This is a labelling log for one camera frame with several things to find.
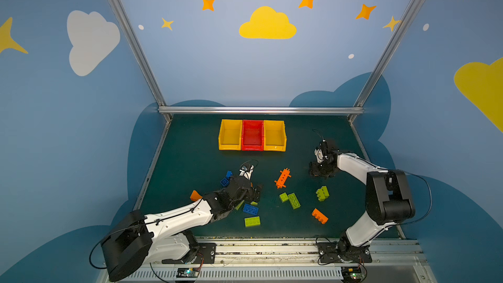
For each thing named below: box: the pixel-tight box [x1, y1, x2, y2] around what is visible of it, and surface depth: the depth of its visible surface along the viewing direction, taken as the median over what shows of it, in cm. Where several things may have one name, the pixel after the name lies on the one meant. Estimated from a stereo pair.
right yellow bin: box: [263, 119, 287, 152], surface depth 112 cm
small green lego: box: [279, 191, 289, 203], surface depth 90 cm
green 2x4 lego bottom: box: [244, 216, 261, 228], surface depth 82 cm
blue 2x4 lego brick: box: [242, 203, 259, 216], surface depth 87 cm
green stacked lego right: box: [315, 185, 330, 202], surface depth 90 cm
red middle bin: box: [241, 119, 264, 152], surface depth 112 cm
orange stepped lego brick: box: [311, 208, 329, 225], surface depth 84 cm
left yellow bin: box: [218, 119, 243, 151], surface depth 112 cm
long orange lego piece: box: [273, 167, 292, 189], surface depth 96 cm
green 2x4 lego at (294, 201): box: [287, 192, 302, 210], surface depth 88 cm
